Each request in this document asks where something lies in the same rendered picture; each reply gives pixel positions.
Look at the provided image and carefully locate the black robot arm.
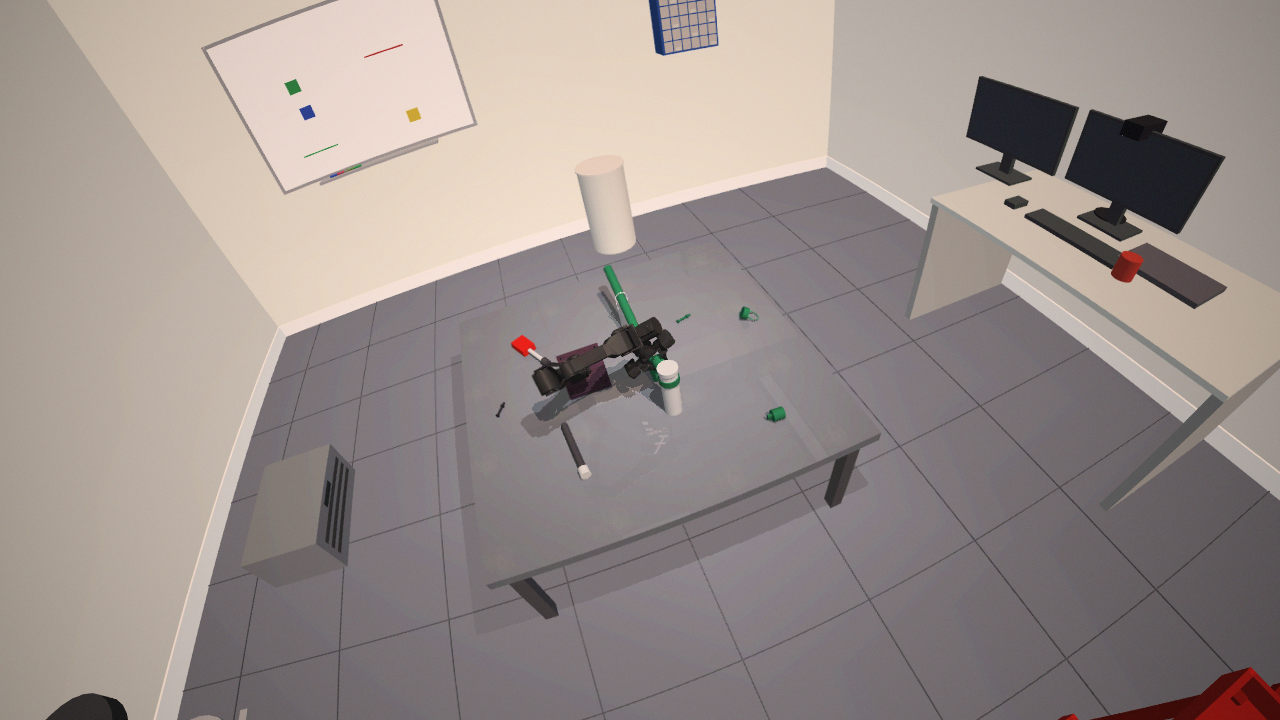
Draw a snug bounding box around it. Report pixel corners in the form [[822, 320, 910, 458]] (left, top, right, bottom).
[[532, 316, 663, 397]]

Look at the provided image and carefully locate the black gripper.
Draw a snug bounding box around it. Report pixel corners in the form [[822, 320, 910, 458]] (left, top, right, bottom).
[[625, 329, 675, 379]]

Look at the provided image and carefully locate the white cylindrical post with cap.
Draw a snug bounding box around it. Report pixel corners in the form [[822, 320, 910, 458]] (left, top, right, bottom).
[[657, 360, 684, 416]]

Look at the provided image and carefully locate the green cup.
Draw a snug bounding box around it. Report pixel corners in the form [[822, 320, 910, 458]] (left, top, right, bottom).
[[652, 354, 680, 389]]

